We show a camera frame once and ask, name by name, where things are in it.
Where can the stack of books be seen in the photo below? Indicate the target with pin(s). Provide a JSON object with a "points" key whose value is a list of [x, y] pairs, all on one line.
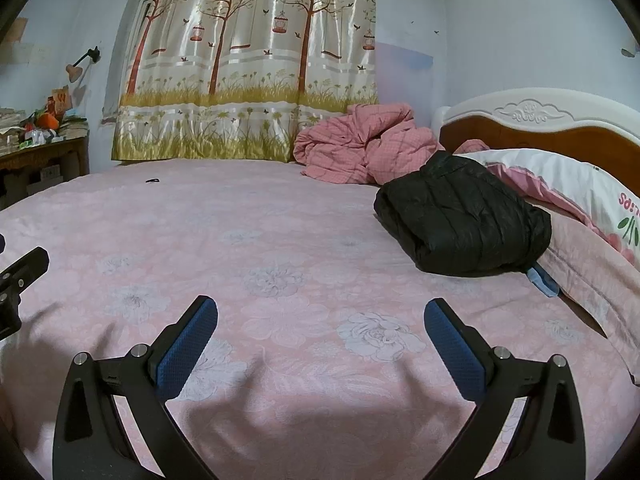
{"points": [[75, 126]]}

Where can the pink floral bed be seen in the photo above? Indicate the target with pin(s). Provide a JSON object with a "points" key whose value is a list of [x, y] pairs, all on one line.
{"points": [[250, 260]]}

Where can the stack of papers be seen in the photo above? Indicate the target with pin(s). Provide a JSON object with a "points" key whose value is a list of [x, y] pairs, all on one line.
{"points": [[12, 130]]}

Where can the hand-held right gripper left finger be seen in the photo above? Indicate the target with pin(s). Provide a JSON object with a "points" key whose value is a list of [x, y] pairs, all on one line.
{"points": [[185, 350]]}

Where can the wooden desk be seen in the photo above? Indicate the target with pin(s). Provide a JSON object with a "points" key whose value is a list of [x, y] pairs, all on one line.
{"points": [[45, 149]]}

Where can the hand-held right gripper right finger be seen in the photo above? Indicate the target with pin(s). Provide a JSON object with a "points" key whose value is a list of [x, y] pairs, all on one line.
{"points": [[455, 350]]}

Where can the pink quilted pillow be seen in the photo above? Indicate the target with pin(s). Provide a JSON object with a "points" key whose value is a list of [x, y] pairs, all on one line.
{"points": [[590, 270]]}

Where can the white pink pillow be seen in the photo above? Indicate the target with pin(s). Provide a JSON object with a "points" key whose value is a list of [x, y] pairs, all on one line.
{"points": [[560, 180]]}

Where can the black puffer coat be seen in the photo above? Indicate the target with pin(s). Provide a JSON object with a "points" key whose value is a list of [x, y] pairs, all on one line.
{"points": [[460, 215]]}

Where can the pink checked quilt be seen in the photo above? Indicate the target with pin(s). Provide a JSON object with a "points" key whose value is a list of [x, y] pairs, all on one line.
{"points": [[360, 145]]}

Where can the orange plush toy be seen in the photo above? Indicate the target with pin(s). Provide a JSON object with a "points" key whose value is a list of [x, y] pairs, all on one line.
{"points": [[46, 121]]}

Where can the blue grey cloth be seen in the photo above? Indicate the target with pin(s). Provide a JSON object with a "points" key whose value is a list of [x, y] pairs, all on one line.
{"points": [[544, 282]]}

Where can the red paper box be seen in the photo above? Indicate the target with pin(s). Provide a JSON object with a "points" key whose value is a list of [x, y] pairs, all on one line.
{"points": [[59, 101]]}

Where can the pink wall lamp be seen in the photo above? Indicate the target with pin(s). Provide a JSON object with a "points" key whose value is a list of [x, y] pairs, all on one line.
{"points": [[75, 71]]}

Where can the white and wood headboard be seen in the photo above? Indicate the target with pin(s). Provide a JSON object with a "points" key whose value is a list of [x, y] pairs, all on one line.
{"points": [[530, 115]]}

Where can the brown paper wall patch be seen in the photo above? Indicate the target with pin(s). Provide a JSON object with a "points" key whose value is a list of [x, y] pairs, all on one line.
{"points": [[15, 30]]}

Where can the tree print curtain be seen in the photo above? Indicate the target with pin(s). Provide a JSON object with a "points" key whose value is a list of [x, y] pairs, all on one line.
{"points": [[250, 60]]}

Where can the white window frame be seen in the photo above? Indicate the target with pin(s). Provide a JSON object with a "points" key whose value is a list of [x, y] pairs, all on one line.
{"points": [[140, 20]]}

